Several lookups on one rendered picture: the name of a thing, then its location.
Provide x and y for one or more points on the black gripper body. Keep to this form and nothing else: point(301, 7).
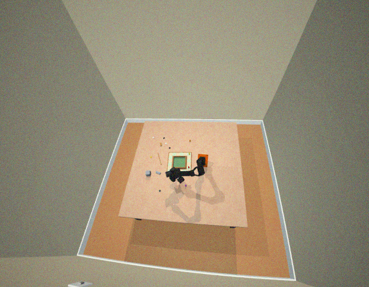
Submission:
point(181, 179)

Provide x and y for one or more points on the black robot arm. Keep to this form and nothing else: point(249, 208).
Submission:
point(176, 173)

